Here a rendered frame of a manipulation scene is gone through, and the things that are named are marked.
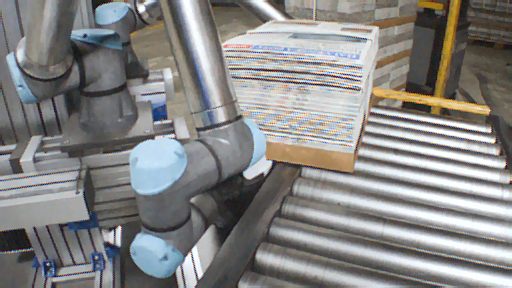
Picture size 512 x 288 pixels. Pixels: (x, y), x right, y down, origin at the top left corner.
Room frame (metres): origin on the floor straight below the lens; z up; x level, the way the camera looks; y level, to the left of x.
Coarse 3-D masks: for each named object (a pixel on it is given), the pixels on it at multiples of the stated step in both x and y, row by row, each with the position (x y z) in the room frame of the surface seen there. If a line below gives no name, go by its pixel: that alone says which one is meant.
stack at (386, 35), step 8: (384, 32) 2.03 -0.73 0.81; (392, 32) 2.11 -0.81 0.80; (224, 40) 1.65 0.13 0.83; (384, 40) 2.03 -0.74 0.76; (392, 40) 2.12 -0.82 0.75; (384, 48) 2.04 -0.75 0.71; (392, 48) 2.12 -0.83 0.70; (384, 56) 2.05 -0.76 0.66; (376, 72) 1.99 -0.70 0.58; (384, 72) 2.07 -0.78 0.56; (376, 80) 2.01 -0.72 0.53; (384, 80) 2.09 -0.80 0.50; (384, 88) 2.09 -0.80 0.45; (376, 96) 2.03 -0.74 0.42; (384, 104) 2.12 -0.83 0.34; (272, 168) 1.37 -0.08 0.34; (240, 176) 1.41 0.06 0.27; (248, 192) 1.38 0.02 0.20; (256, 192) 1.35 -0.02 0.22; (232, 200) 1.45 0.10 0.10; (240, 200) 1.41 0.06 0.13; (232, 208) 1.45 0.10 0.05; (240, 208) 1.41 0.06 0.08; (240, 216) 1.41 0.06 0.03
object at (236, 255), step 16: (272, 176) 0.60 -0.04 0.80; (288, 176) 0.60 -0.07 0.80; (272, 192) 0.55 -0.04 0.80; (288, 192) 0.56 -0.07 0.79; (256, 208) 0.50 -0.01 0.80; (272, 208) 0.50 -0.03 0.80; (240, 224) 0.46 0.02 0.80; (256, 224) 0.46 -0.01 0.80; (240, 240) 0.42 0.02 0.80; (256, 240) 0.42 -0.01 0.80; (224, 256) 0.39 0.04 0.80; (240, 256) 0.39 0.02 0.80; (208, 272) 0.36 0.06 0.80; (224, 272) 0.36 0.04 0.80; (240, 272) 0.36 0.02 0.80
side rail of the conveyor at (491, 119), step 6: (486, 120) 0.91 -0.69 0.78; (492, 120) 0.88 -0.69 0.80; (498, 120) 0.88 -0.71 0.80; (504, 120) 0.88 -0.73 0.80; (492, 126) 0.84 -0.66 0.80; (498, 126) 0.84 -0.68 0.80; (504, 126) 0.84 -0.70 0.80; (492, 132) 0.82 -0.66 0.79; (498, 132) 0.80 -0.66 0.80; (504, 132) 0.80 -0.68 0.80; (510, 132) 0.80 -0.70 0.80; (498, 138) 0.77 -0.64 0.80; (504, 138) 0.76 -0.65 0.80; (510, 138) 0.77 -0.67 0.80; (504, 144) 0.73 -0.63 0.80; (510, 144) 0.73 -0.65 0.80; (504, 150) 0.70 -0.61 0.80; (510, 150) 0.70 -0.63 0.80; (510, 156) 0.67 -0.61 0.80; (510, 162) 0.64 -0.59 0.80; (510, 168) 0.62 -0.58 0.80
